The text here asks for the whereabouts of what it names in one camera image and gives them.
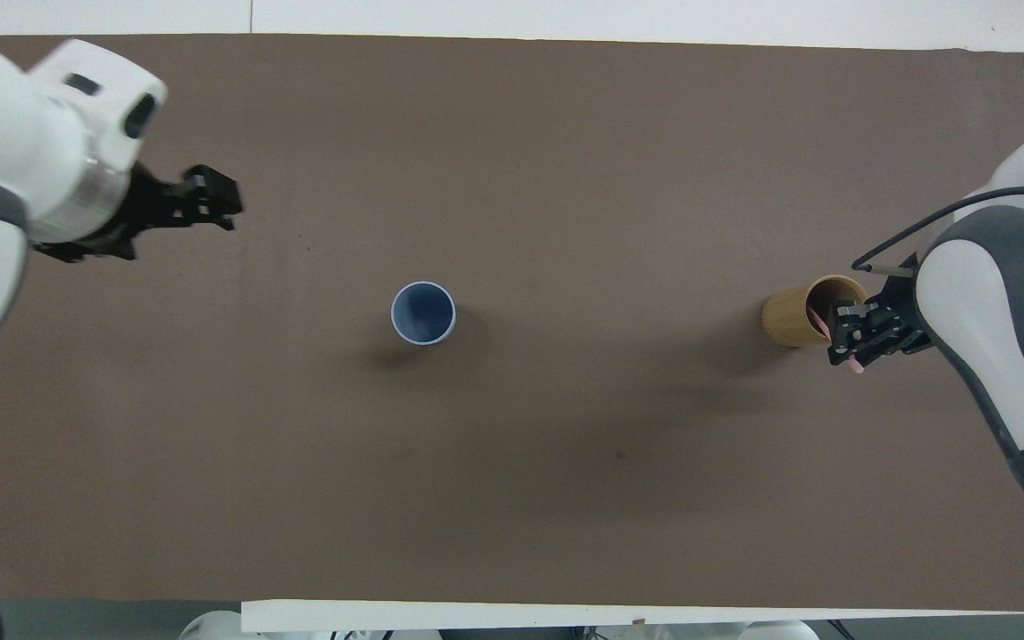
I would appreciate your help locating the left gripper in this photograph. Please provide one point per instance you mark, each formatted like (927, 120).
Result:
(134, 209)

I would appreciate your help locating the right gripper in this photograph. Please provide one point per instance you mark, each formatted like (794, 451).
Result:
(908, 307)

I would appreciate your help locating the pink chopstick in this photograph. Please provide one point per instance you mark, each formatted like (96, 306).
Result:
(821, 318)

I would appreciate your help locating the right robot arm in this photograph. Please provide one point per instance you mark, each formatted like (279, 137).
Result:
(1001, 293)

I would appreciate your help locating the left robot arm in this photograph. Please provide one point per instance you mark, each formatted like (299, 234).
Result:
(5, 133)

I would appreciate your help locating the wooden cup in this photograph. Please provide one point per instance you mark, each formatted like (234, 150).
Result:
(788, 320)

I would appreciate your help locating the blue cup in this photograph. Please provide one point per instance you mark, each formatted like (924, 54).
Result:
(423, 313)

